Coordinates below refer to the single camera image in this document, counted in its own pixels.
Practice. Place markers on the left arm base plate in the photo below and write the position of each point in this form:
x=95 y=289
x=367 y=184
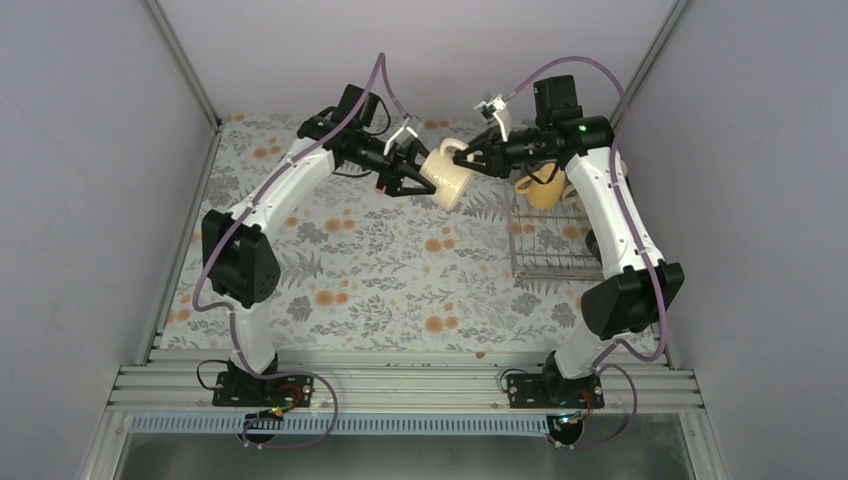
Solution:
x=236 y=390

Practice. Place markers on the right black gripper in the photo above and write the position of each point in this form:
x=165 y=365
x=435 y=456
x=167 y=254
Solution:
x=493 y=157

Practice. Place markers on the aluminium mounting rail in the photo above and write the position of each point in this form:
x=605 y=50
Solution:
x=395 y=389

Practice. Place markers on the cream ribbed mug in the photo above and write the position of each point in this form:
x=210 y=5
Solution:
x=449 y=179

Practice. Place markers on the floral white mug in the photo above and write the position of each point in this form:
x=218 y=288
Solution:
x=570 y=196

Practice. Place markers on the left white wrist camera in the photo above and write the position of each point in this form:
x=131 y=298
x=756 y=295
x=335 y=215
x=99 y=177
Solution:
x=407 y=133

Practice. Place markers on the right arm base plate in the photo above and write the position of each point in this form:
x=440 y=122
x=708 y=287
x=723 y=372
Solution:
x=535 y=391

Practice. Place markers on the yellow mug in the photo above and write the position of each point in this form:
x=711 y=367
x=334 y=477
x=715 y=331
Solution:
x=543 y=188

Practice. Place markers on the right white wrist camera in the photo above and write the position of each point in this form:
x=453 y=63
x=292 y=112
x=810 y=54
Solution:
x=495 y=112

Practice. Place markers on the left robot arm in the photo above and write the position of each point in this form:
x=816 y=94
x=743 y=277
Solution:
x=239 y=261

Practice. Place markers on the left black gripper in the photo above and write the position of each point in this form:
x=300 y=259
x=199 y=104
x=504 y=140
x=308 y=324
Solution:
x=391 y=175

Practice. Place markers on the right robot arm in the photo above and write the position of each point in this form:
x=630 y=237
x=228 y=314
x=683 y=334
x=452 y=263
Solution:
x=638 y=282

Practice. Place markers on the wire dish rack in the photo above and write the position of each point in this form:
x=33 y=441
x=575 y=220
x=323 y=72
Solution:
x=548 y=244

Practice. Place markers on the white slotted cable duct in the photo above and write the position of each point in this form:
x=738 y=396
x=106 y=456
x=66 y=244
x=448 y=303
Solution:
x=346 y=424

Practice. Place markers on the floral table mat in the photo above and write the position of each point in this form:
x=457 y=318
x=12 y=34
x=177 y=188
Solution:
x=364 y=271

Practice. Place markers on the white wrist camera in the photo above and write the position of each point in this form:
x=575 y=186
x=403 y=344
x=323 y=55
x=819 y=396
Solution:
x=407 y=133
x=495 y=112

